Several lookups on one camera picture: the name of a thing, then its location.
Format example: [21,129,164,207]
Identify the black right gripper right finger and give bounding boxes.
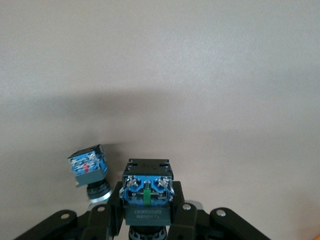
[167,181,271,240]

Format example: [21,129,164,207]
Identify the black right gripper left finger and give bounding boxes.
[14,181,126,240]

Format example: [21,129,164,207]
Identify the red push button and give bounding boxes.
[121,158,175,240]

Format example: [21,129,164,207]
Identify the green push button, blue block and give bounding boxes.
[67,144,112,204]

